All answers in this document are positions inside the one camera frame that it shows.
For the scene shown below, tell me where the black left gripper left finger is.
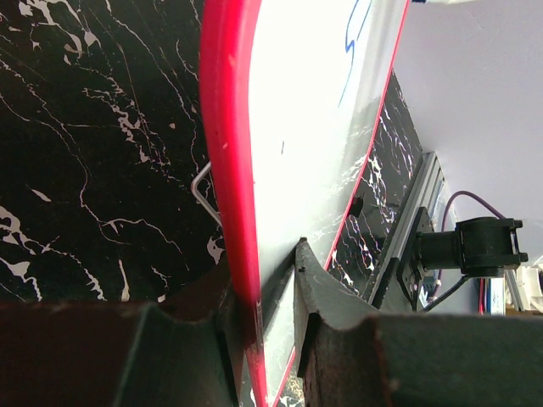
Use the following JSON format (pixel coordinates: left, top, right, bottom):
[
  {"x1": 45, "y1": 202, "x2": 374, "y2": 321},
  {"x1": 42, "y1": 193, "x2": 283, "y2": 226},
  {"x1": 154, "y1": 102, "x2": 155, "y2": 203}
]
[{"x1": 1, "y1": 259, "x2": 244, "y2": 406}]

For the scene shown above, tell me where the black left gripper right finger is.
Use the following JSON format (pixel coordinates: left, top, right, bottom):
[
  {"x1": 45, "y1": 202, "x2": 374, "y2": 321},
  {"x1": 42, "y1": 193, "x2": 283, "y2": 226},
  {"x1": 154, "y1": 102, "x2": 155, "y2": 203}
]
[{"x1": 294, "y1": 239, "x2": 542, "y2": 406}]

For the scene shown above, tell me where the pink framed whiteboard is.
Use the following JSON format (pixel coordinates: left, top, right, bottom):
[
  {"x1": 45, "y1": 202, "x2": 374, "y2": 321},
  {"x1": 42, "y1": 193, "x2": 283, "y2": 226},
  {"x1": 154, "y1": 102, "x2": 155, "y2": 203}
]
[{"x1": 199, "y1": 1, "x2": 408, "y2": 406}]

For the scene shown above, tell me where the metal whiteboard stand wire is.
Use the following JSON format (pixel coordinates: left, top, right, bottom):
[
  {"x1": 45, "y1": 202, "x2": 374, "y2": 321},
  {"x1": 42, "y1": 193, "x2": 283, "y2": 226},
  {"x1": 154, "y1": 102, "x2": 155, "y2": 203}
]
[{"x1": 190, "y1": 160, "x2": 223, "y2": 226}]

